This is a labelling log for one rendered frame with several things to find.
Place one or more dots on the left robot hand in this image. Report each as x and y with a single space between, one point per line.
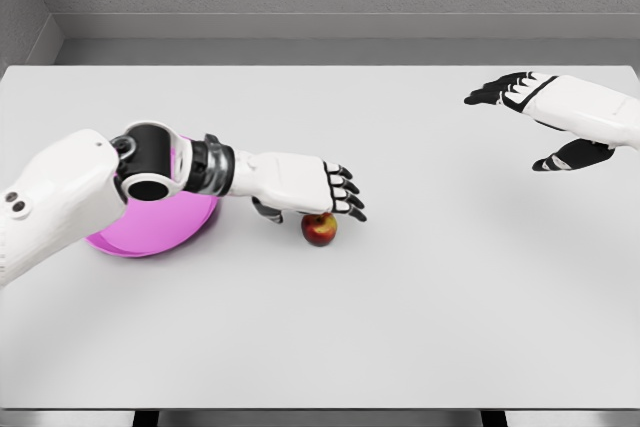
295 182

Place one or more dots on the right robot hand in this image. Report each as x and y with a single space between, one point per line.
555 102

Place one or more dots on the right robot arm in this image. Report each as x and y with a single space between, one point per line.
632 124

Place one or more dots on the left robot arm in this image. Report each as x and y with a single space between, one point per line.
75 187

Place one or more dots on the red apple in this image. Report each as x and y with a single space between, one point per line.
319 230

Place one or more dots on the pink plate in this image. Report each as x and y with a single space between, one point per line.
150 227

